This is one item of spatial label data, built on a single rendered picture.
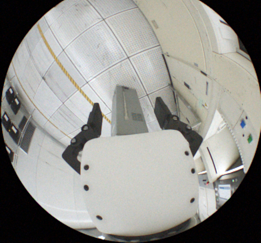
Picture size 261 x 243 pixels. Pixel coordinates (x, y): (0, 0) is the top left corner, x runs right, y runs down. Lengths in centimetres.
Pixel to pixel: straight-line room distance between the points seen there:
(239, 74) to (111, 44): 111
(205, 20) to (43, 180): 312
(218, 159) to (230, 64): 96
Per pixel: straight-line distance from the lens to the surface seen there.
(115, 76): 118
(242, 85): 46
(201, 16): 52
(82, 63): 121
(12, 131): 225
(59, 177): 281
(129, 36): 112
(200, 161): 261
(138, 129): 72
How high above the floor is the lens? 111
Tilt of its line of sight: 47 degrees down
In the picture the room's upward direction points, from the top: 170 degrees clockwise
